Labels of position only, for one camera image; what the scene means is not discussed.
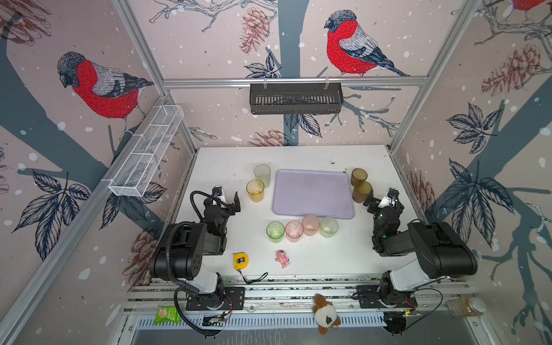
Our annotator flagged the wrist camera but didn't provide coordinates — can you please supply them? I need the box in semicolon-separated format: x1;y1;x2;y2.
385;188;400;206
211;186;227;202

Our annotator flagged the pink plastic cup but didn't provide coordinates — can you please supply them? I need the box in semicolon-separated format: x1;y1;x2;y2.
285;221;304;243
302;215;320;237

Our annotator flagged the bright green plastic cup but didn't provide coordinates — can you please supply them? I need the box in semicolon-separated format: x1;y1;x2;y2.
266;221;285;244

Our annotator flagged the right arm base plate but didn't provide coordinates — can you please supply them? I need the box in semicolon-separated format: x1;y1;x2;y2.
352;285;418;309

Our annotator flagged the near brown textured cup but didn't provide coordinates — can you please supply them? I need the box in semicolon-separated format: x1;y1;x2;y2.
352;181;373;204

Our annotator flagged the clear plastic jar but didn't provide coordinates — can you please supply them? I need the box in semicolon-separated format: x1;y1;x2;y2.
447;297;487;317

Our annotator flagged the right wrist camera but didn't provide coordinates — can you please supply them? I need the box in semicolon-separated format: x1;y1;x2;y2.
385;188;400;206

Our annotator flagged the brown white plush toy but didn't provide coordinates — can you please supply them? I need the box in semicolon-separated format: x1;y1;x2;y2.
313;294;342;335

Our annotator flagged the white wire mesh basket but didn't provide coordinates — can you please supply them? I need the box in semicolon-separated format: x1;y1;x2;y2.
109;105;183;197

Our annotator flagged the green snack packet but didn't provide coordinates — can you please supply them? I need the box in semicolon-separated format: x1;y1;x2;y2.
154;306;181;326

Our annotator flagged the yellow plastic cup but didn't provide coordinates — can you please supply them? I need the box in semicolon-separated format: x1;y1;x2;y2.
246;179;265;203

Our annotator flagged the yellow tape measure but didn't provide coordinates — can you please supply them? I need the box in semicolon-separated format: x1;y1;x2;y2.
233;252;249;271

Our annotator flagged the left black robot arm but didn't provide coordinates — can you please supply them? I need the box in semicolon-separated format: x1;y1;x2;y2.
149;186;244;311

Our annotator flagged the black hanging wall basket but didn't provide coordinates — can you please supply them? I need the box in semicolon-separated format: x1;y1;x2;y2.
250;83;344;115

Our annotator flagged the right pink plastic cup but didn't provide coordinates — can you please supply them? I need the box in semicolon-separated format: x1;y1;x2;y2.
302;215;320;237

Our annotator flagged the brown textured cup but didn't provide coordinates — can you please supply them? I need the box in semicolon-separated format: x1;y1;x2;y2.
350;168;368;186
352;181;373;204

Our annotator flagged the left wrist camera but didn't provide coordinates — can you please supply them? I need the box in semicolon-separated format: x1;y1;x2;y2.
211;186;227;202

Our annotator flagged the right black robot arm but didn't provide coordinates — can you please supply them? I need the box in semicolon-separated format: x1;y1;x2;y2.
363;197;478;307

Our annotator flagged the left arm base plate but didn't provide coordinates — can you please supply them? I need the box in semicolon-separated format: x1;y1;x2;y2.
185;287;245;311

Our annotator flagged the clear pale plastic cup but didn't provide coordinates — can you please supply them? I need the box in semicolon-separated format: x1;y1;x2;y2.
254;164;271;189

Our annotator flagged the pale green plastic cup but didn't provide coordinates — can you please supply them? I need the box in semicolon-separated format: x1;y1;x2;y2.
319;217;339;238

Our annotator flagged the left pink plastic cup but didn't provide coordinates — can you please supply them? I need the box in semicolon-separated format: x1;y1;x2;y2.
285;221;304;243

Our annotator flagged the lavender plastic tray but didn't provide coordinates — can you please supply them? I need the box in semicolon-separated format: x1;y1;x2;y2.
273;169;355;219

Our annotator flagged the small pink toy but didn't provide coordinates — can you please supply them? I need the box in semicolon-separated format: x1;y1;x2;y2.
275;250;290;268

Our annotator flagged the far brown textured cup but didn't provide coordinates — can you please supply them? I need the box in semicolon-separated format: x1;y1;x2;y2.
350;168;368;186

